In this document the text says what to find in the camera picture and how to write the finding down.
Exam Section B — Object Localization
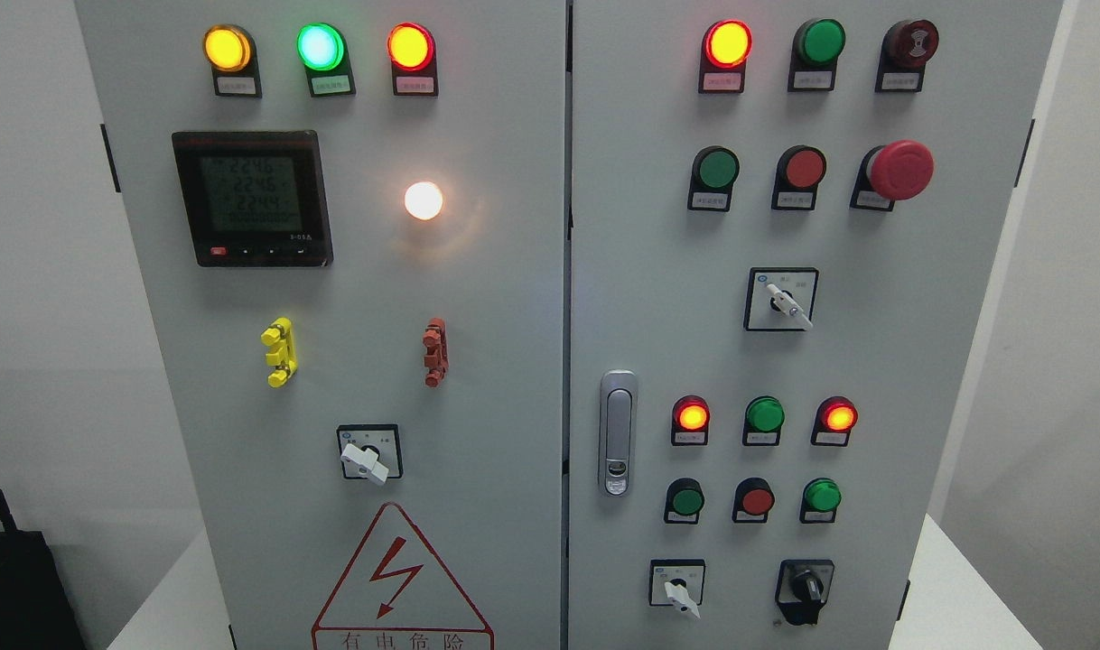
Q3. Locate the black rotary knob switch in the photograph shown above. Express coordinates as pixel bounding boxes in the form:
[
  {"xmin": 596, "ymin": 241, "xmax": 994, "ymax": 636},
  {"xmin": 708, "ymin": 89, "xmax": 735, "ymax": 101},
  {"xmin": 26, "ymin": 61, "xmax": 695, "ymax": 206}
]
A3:
[{"xmin": 776, "ymin": 559, "xmax": 834, "ymax": 626}]

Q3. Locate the red terminal connector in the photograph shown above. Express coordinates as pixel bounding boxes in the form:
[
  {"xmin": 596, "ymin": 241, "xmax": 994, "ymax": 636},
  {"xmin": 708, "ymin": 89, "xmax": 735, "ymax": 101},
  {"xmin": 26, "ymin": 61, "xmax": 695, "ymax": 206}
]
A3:
[{"xmin": 422, "ymin": 317, "xmax": 450, "ymax": 388}]

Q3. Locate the small red lamp left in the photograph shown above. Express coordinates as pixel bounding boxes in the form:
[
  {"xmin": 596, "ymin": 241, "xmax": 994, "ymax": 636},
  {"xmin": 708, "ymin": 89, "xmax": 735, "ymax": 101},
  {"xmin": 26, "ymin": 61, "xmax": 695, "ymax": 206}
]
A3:
[{"xmin": 670, "ymin": 395, "xmax": 710, "ymax": 447}]

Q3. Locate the small red lamp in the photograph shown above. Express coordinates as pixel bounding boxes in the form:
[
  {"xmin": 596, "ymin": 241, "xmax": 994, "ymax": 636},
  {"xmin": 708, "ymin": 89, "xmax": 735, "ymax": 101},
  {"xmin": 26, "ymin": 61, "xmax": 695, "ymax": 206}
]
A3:
[
  {"xmin": 670, "ymin": 395, "xmax": 710, "ymax": 447},
  {"xmin": 811, "ymin": 395, "xmax": 859, "ymax": 447}
]

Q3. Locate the white glowing lamp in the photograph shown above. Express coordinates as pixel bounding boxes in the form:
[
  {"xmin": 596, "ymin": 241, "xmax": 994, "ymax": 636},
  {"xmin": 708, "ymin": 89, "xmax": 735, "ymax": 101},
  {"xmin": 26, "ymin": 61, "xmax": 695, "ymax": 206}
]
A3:
[{"xmin": 403, "ymin": 181, "xmax": 446, "ymax": 221}]

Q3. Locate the small green push button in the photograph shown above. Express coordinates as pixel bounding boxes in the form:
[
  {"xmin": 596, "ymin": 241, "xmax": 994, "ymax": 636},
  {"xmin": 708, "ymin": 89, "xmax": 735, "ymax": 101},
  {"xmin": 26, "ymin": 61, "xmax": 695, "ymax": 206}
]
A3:
[{"xmin": 663, "ymin": 478, "xmax": 705, "ymax": 525}]

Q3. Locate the green push button upper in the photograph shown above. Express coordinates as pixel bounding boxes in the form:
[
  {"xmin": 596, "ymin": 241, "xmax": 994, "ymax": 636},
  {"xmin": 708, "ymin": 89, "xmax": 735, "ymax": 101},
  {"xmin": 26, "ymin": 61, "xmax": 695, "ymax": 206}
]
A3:
[{"xmin": 688, "ymin": 145, "xmax": 740, "ymax": 213}]

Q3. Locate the grey left cabinet door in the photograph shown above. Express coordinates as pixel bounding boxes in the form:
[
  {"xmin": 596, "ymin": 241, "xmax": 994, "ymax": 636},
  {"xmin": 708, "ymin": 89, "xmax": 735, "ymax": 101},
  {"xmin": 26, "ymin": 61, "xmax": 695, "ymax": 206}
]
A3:
[{"xmin": 77, "ymin": 1, "xmax": 567, "ymax": 649}]

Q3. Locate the grey cabinet door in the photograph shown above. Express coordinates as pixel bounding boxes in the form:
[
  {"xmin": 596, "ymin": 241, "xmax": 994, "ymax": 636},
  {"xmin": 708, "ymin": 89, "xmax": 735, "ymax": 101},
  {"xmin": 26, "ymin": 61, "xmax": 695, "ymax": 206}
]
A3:
[
  {"xmin": 77, "ymin": 1, "xmax": 567, "ymax": 649},
  {"xmin": 565, "ymin": 1, "xmax": 1063, "ymax": 649}
]

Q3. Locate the small green lamp middle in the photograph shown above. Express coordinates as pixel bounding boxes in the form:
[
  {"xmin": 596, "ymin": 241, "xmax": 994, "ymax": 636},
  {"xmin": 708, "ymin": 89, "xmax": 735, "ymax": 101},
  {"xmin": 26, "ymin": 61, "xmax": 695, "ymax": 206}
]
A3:
[{"xmin": 741, "ymin": 395, "xmax": 787, "ymax": 447}]

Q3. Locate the small green lamp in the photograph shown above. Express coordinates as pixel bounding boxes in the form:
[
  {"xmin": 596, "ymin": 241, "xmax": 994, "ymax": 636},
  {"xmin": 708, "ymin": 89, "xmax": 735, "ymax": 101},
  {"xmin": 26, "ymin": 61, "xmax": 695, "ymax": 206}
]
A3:
[
  {"xmin": 741, "ymin": 395, "xmax": 787, "ymax": 447},
  {"xmin": 799, "ymin": 477, "xmax": 843, "ymax": 524}
]

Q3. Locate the grey right cabinet door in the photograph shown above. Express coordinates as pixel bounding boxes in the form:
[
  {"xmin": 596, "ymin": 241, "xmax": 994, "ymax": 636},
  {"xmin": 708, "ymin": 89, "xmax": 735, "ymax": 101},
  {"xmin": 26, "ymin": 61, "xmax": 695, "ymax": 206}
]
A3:
[{"xmin": 565, "ymin": 1, "xmax": 1063, "ymax": 649}]

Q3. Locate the small red push button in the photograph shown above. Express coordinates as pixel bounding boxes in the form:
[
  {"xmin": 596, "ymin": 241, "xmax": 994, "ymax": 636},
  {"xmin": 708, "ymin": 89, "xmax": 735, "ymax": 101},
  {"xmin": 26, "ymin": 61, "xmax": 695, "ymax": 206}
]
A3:
[{"xmin": 732, "ymin": 477, "xmax": 776, "ymax": 524}]

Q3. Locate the yellow terminal connector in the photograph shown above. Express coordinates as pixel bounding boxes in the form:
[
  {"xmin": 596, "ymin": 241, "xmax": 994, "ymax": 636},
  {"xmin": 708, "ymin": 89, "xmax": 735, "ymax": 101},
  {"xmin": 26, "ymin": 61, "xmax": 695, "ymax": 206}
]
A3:
[{"xmin": 260, "ymin": 317, "xmax": 298, "ymax": 388}]

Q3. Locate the red push button upper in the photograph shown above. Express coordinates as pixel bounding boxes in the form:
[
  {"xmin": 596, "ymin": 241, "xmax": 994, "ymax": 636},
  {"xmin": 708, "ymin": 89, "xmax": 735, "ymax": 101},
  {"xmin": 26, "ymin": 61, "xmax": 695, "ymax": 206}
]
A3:
[{"xmin": 770, "ymin": 145, "xmax": 827, "ymax": 211}]

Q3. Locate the small red lamp right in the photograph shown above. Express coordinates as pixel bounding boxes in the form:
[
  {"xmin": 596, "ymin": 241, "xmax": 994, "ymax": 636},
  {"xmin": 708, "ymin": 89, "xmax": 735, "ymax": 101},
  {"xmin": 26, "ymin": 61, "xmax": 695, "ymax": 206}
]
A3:
[{"xmin": 811, "ymin": 395, "xmax": 859, "ymax": 447}]

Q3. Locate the red lit lamp left door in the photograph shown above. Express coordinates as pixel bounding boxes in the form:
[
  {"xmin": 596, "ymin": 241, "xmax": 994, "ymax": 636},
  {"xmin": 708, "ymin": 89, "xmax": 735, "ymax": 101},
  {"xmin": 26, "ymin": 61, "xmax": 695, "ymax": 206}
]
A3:
[{"xmin": 387, "ymin": 23, "xmax": 439, "ymax": 98}]

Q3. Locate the red lit lamp door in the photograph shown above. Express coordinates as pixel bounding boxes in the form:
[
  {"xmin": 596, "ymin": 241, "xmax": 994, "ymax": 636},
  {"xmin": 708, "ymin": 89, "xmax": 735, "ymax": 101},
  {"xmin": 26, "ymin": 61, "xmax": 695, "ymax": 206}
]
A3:
[
  {"xmin": 387, "ymin": 23, "xmax": 439, "ymax": 98},
  {"xmin": 699, "ymin": 18, "xmax": 754, "ymax": 93}
]

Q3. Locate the red electric hazard sticker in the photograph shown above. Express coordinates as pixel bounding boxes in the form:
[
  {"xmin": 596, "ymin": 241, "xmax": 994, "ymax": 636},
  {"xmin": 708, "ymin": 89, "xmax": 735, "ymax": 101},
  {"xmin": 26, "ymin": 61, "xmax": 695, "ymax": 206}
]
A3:
[{"xmin": 312, "ymin": 502, "xmax": 495, "ymax": 649}]

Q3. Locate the small green lamp lower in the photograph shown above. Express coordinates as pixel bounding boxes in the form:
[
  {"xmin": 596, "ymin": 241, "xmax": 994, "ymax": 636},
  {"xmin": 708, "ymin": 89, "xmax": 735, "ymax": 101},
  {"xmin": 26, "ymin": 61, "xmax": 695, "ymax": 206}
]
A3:
[{"xmin": 799, "ymin": 477, "xmax": 843, "ymax": 524}]

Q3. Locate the black digital power meter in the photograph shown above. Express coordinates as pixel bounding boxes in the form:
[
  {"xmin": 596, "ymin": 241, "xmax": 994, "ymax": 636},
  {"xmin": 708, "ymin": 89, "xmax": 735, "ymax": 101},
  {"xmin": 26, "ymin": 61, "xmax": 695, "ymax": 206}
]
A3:
[{"xmin": 172, "ymin": 129, "xmax": 334, "ymax": 267}]

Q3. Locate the red lit lamp right door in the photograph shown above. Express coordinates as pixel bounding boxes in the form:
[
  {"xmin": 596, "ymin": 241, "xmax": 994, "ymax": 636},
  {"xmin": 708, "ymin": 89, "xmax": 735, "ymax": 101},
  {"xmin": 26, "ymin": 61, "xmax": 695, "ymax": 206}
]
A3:
[{"xmin": 699, "ymin": 18, "xmax": 754, "ymax": 93}]

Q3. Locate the green lit indicator lamp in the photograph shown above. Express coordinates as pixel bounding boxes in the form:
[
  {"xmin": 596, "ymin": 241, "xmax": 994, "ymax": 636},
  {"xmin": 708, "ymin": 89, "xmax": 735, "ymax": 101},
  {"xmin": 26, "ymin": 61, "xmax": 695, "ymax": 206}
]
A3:
[{"xmin": 295, "ymin": 23, "xmax": 356, "ymax": 98}]

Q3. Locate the red emergency stop button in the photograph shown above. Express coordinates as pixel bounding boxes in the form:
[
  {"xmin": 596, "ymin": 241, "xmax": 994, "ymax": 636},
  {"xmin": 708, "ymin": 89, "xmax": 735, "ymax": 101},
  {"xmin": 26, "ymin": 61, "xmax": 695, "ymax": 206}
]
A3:
[{"xmin": 850, "ymin": 140, "xmax": 937, "ymax": 211}]

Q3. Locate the green lamp top right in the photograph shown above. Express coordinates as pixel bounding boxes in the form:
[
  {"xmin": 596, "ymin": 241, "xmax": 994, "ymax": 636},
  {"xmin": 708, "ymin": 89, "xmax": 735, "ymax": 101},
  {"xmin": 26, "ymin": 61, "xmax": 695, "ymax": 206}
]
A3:
[{"xmin": 787, "ymin": 18, "xmax": 846, "ymax": 92}]

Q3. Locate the yellow indicator lamp top left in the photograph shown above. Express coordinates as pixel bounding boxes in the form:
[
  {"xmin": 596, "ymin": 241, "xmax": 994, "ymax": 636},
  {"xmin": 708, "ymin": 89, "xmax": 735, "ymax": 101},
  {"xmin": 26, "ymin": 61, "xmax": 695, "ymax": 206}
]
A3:
[{"xmin": 204, "ymin": 23, "xmax": 262, "ymax": 98}]

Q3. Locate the dark red buzzer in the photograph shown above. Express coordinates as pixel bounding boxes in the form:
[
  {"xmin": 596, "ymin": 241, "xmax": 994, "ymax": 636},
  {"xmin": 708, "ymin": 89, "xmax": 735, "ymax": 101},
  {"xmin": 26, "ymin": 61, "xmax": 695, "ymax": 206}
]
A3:
[{"xmin": 875, "ymin": 18, "xmax": 939, "ymax": 92}]

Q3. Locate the black device with antenna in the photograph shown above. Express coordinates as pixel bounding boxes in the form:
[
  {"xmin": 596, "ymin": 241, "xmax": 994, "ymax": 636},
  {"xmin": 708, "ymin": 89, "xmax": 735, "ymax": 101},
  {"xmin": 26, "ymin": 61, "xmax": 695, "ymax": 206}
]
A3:
[{"xmin": 0, "ymin": 488, "xmax": 85, "ymax": 649}]

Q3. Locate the silver door handle lock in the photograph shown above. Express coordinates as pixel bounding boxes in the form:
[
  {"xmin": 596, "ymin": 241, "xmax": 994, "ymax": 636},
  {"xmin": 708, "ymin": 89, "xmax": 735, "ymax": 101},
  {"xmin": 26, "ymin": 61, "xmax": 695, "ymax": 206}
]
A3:
[{"xmin": 597, "ymin": 370, "xmax": 639, "ymax": 497}]

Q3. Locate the white selector switch left door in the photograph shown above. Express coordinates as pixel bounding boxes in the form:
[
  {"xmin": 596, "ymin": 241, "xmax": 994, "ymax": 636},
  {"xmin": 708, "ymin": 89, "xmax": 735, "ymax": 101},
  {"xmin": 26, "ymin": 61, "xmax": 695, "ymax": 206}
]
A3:
[{"xmin": 336, "ymin": 423, "xmax": 403, "ymax": 486}]

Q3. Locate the white selector switch upper right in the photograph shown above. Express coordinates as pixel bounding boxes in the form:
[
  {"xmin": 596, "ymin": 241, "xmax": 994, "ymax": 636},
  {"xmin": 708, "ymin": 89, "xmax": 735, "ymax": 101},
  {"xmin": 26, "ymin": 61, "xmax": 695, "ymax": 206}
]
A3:
[{"xmin": 744, "ymin": 267, "xmax": 821, "ymax": 330}]

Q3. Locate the white selector switch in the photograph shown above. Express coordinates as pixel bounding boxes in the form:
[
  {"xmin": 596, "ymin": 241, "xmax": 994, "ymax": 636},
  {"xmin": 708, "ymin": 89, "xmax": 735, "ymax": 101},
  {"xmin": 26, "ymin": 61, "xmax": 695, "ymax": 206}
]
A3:
[
  {"xmin": 744, "ymin": 267, "xmax": 821, "ymax": 330},
  {"xmin": 648, "ymin": 559, "xmax": 706, "ymax": 620}
]

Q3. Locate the white selector switch lower right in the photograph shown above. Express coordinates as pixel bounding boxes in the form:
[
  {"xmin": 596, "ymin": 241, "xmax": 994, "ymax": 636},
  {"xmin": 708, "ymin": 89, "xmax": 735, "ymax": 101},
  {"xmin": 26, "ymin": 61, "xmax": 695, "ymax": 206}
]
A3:
[{"xmin": 648, "ymin": 559, "xmax": 706, "ymax": 620}]

